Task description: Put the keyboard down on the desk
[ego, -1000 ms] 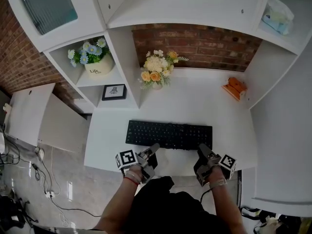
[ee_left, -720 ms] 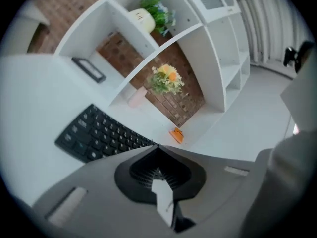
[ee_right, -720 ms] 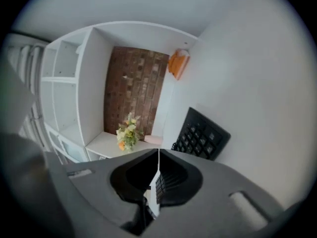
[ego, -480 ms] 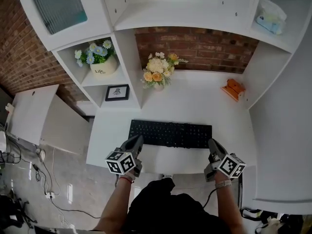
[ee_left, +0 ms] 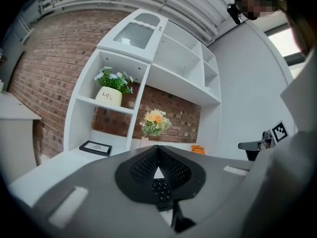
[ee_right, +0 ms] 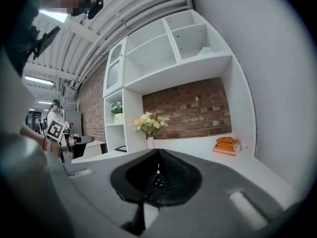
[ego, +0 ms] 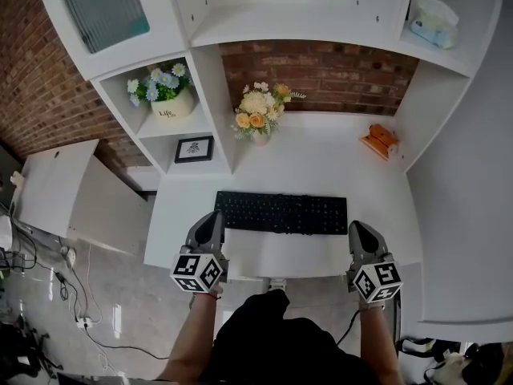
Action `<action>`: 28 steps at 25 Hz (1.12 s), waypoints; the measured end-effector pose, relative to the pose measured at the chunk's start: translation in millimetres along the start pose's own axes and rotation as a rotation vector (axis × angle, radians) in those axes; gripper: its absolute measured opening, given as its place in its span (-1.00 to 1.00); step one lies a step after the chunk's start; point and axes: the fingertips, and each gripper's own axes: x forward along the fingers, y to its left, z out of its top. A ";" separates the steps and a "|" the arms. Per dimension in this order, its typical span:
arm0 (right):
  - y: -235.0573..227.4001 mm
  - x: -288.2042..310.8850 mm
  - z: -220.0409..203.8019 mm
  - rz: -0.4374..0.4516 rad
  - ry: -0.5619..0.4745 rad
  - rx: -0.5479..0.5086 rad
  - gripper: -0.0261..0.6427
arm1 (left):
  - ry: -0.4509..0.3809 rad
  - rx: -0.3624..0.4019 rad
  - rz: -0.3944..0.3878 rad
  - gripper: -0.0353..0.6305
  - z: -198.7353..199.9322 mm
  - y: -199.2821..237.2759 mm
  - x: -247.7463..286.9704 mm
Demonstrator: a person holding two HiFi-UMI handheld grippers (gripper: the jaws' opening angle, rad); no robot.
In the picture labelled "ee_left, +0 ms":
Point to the black head-worn camera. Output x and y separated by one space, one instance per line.
234 11

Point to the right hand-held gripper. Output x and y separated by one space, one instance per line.
278 134

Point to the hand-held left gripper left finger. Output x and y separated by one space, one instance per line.
99 195

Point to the person's head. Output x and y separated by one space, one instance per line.
257 4

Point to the blue flowers in cream pot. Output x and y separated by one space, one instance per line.
109 97

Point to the white table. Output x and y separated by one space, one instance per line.
57 167

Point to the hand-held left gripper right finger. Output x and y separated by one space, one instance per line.
210 182

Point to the orange ornament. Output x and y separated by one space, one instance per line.
198 149

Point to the yellow flower bouquet in vase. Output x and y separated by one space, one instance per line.
154 123

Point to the white glass cabinet door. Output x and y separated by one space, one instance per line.
137 32

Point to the white hutch shelf unit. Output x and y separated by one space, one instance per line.
178 58

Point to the black picture frame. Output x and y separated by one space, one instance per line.
96 148

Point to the black framed window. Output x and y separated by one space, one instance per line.
284 42

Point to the black keyboard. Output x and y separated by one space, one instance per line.
162 191

